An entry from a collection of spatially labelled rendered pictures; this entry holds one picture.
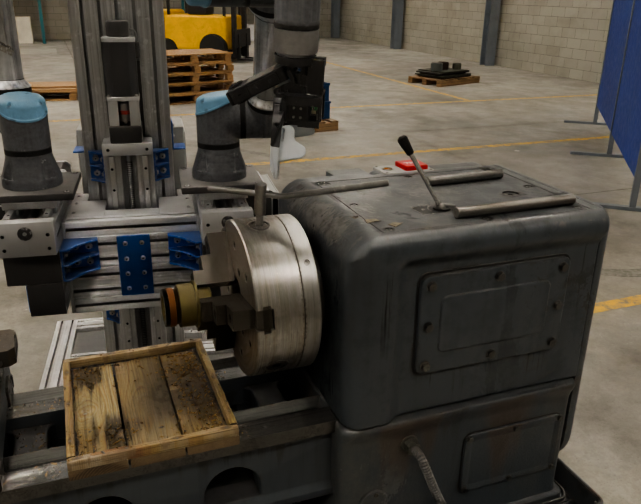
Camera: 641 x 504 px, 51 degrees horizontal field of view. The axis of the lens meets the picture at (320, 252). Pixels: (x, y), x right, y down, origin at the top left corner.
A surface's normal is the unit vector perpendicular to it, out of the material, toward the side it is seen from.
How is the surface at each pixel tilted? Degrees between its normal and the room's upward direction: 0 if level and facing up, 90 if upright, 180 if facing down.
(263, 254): 37
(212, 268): 52
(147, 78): 90
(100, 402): 0
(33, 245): 90
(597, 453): 0
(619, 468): 0
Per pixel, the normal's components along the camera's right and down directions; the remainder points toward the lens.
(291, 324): 0.36, 0.29
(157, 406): 0.02, -0.93
